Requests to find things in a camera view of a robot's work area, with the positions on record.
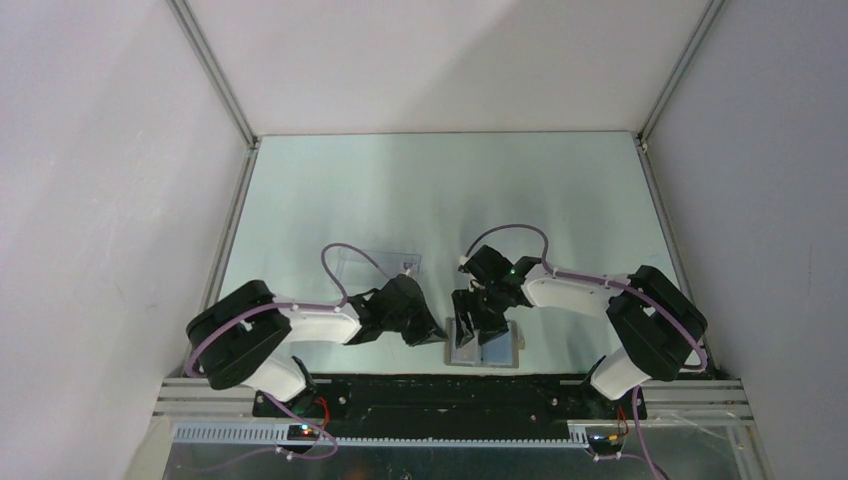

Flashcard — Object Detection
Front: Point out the beige chair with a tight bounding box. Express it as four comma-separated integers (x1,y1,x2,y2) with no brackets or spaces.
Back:
123,416,174,480

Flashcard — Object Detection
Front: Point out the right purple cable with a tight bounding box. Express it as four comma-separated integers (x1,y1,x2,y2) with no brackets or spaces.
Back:
463,223,709,480

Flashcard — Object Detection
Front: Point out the grey felt card holder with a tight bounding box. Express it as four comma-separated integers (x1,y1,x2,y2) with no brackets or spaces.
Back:
444,318,525,369

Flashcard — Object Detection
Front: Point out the clear plastic card box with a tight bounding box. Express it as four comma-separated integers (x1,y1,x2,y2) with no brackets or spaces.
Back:
335,247,422,287

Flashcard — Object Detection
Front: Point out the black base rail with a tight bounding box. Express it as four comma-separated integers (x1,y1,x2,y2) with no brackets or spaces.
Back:
251,374,647,442

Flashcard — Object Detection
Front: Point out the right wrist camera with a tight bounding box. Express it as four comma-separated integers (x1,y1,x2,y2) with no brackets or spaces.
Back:
457,255,473,274

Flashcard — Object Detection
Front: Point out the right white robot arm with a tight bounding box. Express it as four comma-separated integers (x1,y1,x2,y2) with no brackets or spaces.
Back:
452,245,708,418

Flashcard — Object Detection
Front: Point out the purple cable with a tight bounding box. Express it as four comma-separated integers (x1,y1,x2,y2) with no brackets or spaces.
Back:
184,243,412,462
463,223,709,480

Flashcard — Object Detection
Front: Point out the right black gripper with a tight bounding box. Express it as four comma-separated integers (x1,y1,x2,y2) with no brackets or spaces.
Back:
452,283,509,348

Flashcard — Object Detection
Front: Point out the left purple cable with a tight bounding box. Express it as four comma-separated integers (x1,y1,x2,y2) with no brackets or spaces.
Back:
184,243,412,462

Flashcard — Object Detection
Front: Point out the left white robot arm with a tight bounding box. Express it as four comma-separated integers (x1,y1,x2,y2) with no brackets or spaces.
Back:
184,274,447,417

